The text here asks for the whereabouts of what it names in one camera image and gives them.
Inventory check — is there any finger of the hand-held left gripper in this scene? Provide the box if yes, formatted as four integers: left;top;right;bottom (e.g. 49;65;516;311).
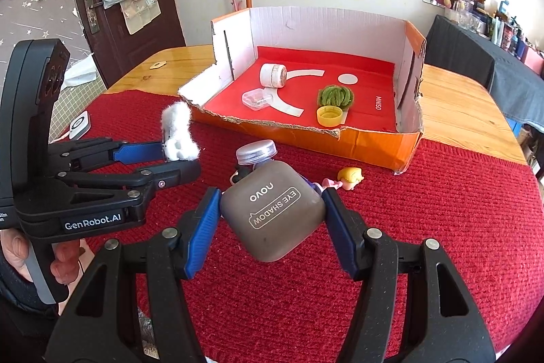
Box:
55;161;201;219
49;137;168;172

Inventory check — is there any green knitted cabbage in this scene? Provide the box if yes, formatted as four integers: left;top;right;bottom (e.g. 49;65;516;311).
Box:
318;84;354;112

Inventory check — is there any yellow bottle cap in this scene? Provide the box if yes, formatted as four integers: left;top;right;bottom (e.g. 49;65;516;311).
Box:
317;106;344;128

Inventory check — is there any person's left hand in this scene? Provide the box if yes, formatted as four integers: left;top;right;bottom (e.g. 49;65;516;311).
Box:
0;229;83;287

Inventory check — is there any orange cardboard box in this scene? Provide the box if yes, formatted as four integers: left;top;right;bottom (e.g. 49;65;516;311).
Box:
177;7;427;176

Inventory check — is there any dark cloth covered side table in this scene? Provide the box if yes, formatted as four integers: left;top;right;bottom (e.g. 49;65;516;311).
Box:
425;14;544;130

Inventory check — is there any yellow-haired figurine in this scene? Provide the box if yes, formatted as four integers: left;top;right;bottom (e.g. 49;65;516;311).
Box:
322;166;365;192

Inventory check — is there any white grey charger pad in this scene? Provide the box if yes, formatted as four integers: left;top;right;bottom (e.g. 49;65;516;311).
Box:
68;111;91;140

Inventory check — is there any row of bottles and cups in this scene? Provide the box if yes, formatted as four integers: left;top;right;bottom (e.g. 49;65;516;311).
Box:
450;0;544;75

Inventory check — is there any metal door handle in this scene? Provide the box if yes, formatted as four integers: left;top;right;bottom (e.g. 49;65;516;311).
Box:
83;0;105;34

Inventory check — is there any brown door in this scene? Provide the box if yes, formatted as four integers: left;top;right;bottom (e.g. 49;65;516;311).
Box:
66;0;188;89

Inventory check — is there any red knitted blanket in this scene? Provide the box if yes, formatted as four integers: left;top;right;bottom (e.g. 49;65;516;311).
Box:
55;90;544;363

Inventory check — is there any clear plastic lid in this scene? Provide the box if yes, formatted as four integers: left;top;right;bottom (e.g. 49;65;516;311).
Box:
236;139;278;168

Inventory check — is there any white plush bunny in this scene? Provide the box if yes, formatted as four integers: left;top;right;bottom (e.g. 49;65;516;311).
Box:
160;101;200;162

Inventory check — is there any grey eyeshadow case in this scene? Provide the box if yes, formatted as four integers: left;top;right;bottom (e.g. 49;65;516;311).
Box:
220;160;328;263

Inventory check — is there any white washi tape roll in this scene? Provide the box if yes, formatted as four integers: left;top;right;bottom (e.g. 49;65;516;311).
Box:
259;63;289;88

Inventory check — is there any person's left forearm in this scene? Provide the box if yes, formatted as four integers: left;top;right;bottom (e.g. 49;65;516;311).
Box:
0;259;60;363

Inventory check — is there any dark-haired figurine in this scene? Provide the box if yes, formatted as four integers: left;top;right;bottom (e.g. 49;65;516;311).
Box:
229;165;256;185

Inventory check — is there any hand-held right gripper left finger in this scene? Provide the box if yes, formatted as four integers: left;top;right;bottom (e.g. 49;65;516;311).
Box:
45;188;222;363

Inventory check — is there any beige hanging organizer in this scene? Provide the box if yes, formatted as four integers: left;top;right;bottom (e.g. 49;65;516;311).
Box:
120;0;162;34

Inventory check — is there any small clear plastic box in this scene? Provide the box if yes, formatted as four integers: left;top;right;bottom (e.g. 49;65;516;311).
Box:
241;88;275;111

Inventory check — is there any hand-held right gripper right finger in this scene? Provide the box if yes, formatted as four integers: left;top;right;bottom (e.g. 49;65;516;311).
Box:
321;188;496;363

